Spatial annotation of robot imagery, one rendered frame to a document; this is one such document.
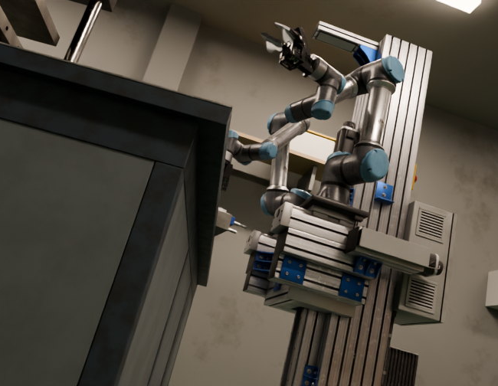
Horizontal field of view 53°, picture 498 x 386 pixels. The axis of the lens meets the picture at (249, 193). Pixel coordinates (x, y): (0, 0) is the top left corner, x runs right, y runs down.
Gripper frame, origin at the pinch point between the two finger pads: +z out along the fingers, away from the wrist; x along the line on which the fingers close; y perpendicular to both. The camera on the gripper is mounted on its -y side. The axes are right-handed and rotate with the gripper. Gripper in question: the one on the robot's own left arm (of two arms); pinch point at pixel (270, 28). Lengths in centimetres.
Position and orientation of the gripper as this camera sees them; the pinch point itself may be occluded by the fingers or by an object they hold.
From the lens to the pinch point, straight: 177.7
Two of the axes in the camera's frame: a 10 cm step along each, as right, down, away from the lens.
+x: -6.3, 2.4, 7.3
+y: -1.6, 8.9, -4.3
